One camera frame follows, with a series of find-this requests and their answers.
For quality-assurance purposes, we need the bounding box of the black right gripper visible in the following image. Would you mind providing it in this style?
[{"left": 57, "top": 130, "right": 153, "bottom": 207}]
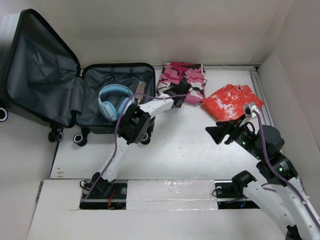
[{"left": 204, "top": 113, "right": 265, "bottom": 160}]

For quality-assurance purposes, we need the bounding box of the pink camouflage garment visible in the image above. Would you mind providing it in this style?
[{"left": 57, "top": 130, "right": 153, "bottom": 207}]
[{"left": 156, "top": 62, "right": 207, "bottom": 106}]

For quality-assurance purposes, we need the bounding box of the red white garment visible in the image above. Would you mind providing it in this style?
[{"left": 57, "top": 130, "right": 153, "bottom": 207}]
[{"left": 200, "top": 84, "right": 264, "bottom": 122}]

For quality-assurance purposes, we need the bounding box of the rose eyeshadow palette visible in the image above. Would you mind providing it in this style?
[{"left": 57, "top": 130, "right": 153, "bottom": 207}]
[{"left": 135, "top": 81, "right": 147, "bottom": 94}]

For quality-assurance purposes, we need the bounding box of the blue over-ear headphones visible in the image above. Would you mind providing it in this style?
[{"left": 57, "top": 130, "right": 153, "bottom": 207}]
[{"left": 98, "top": 84, "right": 135, "bottom": 122}]

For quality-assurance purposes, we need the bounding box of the black suitcase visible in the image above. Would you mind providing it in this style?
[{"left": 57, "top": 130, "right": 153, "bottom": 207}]
[{"left": 0, "top": 9, "right": 156, "bottom": 147}]

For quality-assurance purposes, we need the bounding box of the beige cosmetic tube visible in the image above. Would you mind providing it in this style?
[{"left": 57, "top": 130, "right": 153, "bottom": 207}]
[{"left": 135, "top": 94, "right": 144, "bottom": 105}]

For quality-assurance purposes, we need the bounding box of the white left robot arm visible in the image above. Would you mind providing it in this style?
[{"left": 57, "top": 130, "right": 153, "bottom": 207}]
[{"left": 88, "top": 80, "right": 191, "bottom": 199}]

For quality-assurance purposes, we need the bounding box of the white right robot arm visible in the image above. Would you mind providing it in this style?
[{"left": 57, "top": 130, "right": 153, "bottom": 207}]
[{"left": 205, "top": 119, "right": 320, "bottom": 240}]

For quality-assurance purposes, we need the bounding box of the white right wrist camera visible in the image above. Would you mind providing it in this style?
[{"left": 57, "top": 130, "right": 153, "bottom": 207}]
[{"left": 243, "top": 102, "right": 259, "bottom": 119}]

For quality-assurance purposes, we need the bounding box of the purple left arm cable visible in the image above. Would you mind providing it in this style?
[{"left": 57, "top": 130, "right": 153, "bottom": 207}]
[{"left": 79, "top": 92, "right": 193, "bottom": 204}]

